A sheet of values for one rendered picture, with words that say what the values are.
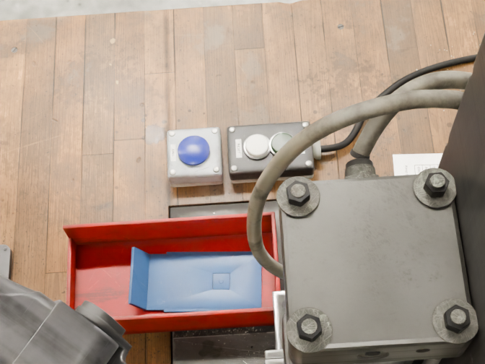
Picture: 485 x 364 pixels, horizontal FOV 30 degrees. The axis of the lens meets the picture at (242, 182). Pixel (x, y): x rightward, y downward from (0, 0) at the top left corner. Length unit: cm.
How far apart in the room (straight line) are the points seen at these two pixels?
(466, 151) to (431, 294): 7
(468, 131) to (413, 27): 83
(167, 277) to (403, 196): 65
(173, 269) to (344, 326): 67
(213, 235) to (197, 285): 7
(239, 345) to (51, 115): 40
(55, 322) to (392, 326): 35
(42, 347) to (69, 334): 2
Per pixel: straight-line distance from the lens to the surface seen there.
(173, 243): 111
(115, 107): 121
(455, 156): 47
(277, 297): 83
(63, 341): 72
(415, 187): 47
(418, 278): 45
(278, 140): 112
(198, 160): 112
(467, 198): 45
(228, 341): 107
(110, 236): 110
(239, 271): 109
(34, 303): 72
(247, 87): 120
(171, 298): 108
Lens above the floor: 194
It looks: 65 degrees down
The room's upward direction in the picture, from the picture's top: 6 degrees counter-clockwise
